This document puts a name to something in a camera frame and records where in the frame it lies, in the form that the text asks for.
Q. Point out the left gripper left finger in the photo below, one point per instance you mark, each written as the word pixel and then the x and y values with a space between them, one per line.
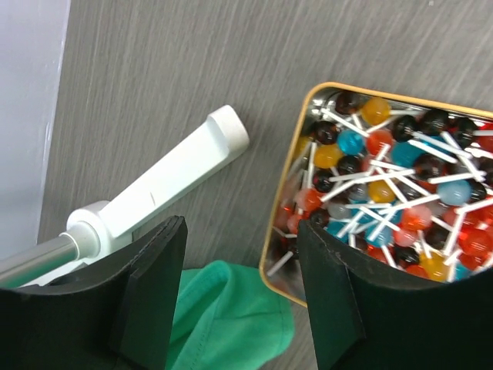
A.
pixel 116 313

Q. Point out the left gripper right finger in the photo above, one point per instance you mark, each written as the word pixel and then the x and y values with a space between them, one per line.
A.
pixel 368 315

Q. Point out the clothes rack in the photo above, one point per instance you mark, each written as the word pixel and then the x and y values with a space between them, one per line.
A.
pixel 104 227

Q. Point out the green cloth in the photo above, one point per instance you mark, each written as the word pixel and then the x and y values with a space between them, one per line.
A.
pixel 226 318

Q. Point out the gold tin of ball lollipops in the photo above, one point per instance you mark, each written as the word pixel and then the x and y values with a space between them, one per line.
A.
pixel 406 181

